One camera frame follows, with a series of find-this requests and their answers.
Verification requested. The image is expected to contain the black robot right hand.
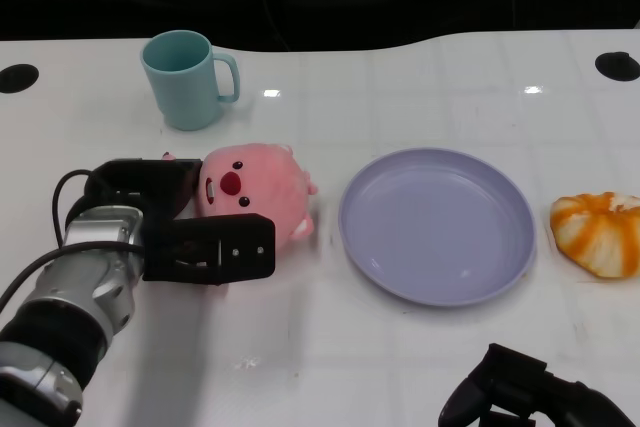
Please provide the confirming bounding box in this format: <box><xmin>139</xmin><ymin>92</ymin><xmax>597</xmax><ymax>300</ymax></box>
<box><xmin>438</xmin><ymin>343</ymin><xmax>640</xmax><ymax>427</ymax></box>

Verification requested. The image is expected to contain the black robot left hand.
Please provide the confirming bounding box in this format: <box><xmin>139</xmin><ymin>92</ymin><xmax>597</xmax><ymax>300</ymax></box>
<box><xmin>82</xmin><ymin>157</ymin><xmax>277</xmax><ymax>287</ymax></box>

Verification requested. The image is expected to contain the pink plush beaver doll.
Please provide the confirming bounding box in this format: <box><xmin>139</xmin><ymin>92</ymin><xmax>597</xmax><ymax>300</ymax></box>
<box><xmin>160</xmin><ymin>144</ymin><xmax>320</xmax><ymax>253</ymax></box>

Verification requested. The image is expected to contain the lavender plastic plate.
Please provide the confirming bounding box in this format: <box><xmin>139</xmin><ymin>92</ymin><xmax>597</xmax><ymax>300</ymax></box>
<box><xmin>337</xmin><ymin>147</ymin><xmax>536</xmax><ymax>308</ymax></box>

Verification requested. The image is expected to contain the teal plastic mug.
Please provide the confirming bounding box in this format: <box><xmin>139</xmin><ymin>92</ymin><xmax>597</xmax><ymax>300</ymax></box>
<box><xmin>139</xmin><ymin>30</ymin><xmax>241</xmax><ymax>133</ymax></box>

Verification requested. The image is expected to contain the orange white striped bun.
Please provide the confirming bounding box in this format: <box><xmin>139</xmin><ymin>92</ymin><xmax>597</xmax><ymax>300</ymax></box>
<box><xmin>549</xmin><ymin>191</ymin><xmax>640</xmax><ymax>281</ymax></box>

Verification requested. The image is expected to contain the black round table grommet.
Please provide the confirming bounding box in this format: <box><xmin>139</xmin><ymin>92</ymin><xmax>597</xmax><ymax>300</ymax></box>
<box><xmin>0</xmin><ymin>64</ymin><xmax>40</xmax><ymax>95</ymax></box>
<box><xmin>594</xmin><ymin>51</ymin><xmax>640</xmax><ymax>81</ymax></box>

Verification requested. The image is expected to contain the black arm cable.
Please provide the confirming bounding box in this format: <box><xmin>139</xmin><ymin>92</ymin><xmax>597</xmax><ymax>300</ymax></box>
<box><xmin>0</xmin><ymin>169</ymin><xmax>146</xmax><ymax>308</ymax></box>

